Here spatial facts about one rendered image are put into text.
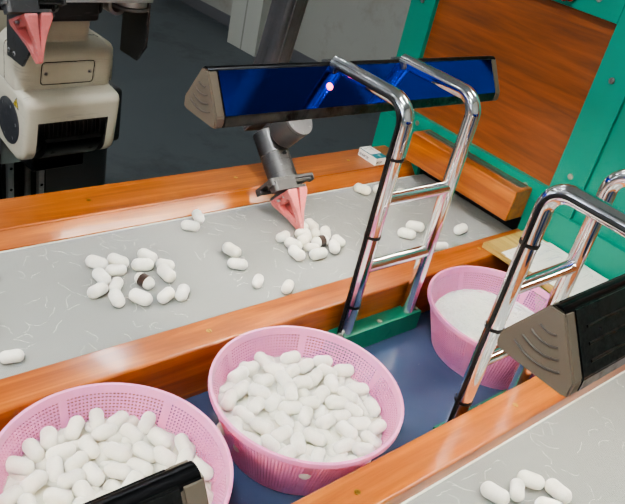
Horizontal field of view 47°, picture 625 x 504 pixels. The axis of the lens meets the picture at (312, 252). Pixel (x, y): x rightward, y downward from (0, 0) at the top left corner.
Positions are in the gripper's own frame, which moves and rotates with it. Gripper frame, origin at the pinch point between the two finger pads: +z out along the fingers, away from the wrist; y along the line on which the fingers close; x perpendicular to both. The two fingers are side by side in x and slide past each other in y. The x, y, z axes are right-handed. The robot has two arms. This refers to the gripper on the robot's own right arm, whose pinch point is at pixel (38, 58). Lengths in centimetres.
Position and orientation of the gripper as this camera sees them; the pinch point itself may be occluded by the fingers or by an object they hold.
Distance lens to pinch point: 128.0
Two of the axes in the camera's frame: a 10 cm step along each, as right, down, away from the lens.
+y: 7.2, -2.2, 6.6
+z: 1.2, 9.7, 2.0
